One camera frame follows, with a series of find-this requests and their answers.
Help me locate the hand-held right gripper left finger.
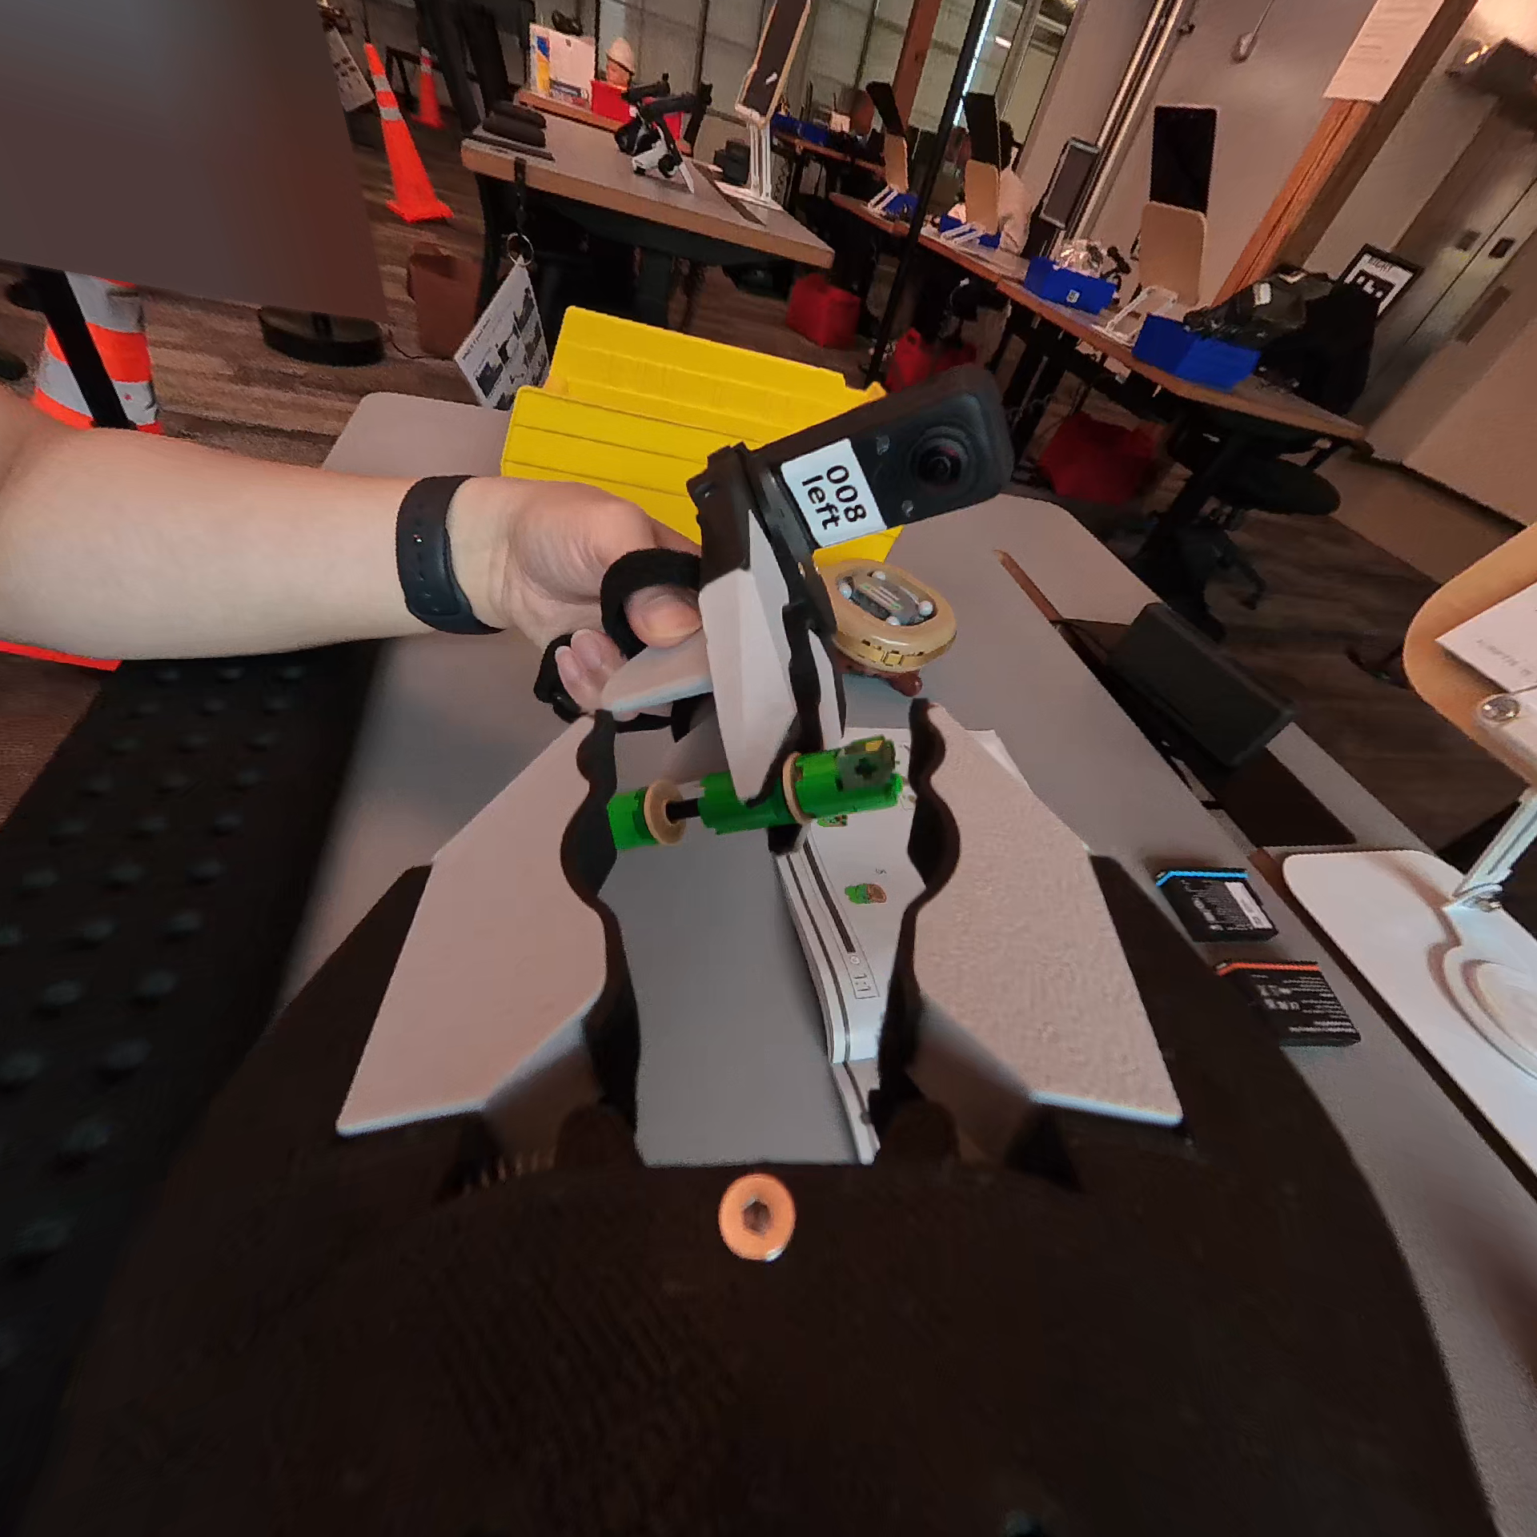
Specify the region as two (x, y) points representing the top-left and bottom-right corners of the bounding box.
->
(336, 715), (639, 1138)

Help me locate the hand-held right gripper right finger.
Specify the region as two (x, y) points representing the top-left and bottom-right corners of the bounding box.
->
(874, 700), (1187, 1129)

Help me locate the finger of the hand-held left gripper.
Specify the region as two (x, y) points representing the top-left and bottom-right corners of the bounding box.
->
(700, 502), (831, 809)
(802, 619), (857, 788)

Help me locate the green toy brick axle assembly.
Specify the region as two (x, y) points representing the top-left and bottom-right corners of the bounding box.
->
(605, 736), (905, 856)

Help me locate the person's left forearm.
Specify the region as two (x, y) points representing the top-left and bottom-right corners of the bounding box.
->
(0, 390), (416, 664)

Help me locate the person's left hand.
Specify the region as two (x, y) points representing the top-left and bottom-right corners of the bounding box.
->
(456, 478), (711, 723)

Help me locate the red plastic bin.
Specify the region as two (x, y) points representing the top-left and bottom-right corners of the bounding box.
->
(1038, 414), (1162, 508)
(889, 327), (977, 395)
(786, 275), (865, 351)

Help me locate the tan round toy wheel part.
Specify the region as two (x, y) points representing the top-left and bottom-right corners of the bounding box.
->
(828, 558), (959, 678)

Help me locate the white instruction booklet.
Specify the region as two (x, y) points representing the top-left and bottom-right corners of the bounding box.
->
(769, 708), (1049, 1158)

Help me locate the blue plastic bin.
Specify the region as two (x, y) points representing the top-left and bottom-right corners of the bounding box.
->
(1023, 255), (1119, 316)
(1134, 315), (1263, 390)

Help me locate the yellow plastic bin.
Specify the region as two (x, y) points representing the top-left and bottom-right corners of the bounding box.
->
(501, 307), (903, 568)

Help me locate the black rectangular box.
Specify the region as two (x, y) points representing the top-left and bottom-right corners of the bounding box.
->
(1110, 604), (1297, 772)

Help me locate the long wooden table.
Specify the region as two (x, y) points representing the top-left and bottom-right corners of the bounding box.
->
(828, 193), (1374, 449)

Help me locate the black wristband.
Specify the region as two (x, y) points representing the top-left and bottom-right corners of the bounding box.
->
(396, 476), (501, 636)

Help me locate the black studded rubber mat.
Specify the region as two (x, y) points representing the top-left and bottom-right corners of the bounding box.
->
(0, 649), (376, 1480)

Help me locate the white stand base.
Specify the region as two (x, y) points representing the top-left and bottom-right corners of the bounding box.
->
(1283, 793), (1537, 1174)

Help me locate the black stool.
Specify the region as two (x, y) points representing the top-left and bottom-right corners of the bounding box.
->
(1201, 457), (1343, 521)

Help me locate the dark screen on wooden stand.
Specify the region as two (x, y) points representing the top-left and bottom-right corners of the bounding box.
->
(1134, 105), (1220, 310)

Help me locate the wooden background table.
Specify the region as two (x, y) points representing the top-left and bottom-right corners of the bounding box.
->
(461, 114), (836, 275)

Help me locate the hanging laminated sheet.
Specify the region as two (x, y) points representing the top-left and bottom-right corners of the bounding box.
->
(453, 265), (552, 412)

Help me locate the tablet on white stand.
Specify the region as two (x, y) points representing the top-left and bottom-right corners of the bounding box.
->
(732, 0), (815, 202)

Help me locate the black backpack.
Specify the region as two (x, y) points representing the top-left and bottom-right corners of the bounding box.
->
(1182, 270), (1385, 419)

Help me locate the black and white handheld device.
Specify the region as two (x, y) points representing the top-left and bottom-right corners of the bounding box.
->
(613, 76), (713, 185)

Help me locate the brown bag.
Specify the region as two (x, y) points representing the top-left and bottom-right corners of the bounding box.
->
(405, 244), (484, 361)

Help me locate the black framed marker sign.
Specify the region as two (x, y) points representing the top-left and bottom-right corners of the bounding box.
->
(1335, 244), (1422, 318)

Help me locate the round wooden table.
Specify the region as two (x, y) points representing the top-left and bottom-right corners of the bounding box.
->
(1403, 524), (1537, 785)

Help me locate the black round stand base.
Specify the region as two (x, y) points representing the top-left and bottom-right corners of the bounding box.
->
(256, 307), (388, 371)

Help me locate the large orange traffic cone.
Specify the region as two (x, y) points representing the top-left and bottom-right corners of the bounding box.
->
(364, 42), (456, 227)

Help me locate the orange white striped cone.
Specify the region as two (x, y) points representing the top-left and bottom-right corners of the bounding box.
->
(29, 275), (165, 435)

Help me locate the black camera battery blue stripe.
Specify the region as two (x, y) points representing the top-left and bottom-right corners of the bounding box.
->
(1154, 867), (1278, 942)

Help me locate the black camera battery orange stripe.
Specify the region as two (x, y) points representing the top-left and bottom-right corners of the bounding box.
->
(1215, 961), (1364, 1049)

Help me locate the white wall poster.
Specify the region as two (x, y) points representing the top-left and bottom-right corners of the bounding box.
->
(1323, 0), (1427, 106)

